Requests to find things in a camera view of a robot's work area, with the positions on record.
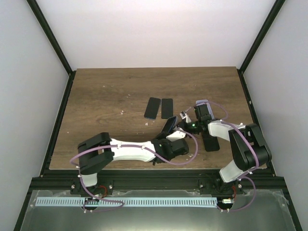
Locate black phone case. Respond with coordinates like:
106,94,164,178
202,132,220,152

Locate lilac phone case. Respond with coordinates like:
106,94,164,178
195,100,215,119

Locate phone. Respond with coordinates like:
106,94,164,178
161,98,173,119

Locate black phone front table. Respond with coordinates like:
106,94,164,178
144,97,161,120

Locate black phone table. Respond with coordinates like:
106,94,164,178
161,116,178,138
144,97,161,120

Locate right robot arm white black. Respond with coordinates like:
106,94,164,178
178,102,272,194

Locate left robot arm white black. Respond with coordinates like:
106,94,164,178
77,131,189,194

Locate metal sheet front panel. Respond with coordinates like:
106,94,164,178
16,190,297,231

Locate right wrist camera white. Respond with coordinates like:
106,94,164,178
180,111,192,123

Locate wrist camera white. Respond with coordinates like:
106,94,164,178
180,111,192,123
166,128,186,142

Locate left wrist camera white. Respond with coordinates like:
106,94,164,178
166,128,186,142

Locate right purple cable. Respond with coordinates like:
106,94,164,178
184,101,257,213

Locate purple cable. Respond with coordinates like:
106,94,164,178
184,101,257,213
69,131,199,214

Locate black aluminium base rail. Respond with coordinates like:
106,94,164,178
28,169,286,195

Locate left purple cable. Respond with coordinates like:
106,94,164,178
69,131,199,214

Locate right black frame post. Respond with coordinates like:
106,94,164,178
239,0,286,73

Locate black frame post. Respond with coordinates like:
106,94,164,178
26,0,74,77
239,0,286,73

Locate light blue slotted cable duct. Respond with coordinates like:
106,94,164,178
35,197,218,208

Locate left black frame post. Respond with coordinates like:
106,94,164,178
26,0,74,77

